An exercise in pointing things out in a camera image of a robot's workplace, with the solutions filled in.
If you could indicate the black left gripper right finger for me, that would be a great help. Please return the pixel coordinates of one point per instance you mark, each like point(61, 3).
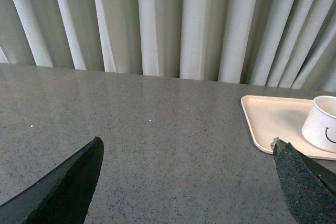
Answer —
point(308, 187)

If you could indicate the beige rectangular plastic tray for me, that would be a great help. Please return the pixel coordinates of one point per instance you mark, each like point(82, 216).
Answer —
point(271, 117)

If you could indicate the white smiley mug black handle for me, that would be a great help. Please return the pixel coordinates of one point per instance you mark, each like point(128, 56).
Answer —
point(319, 126)

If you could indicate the white pleated curtain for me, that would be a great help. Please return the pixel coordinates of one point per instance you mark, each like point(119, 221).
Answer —
point(275, 43)

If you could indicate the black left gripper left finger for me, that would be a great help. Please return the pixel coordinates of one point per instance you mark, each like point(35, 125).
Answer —
point(64, 194)

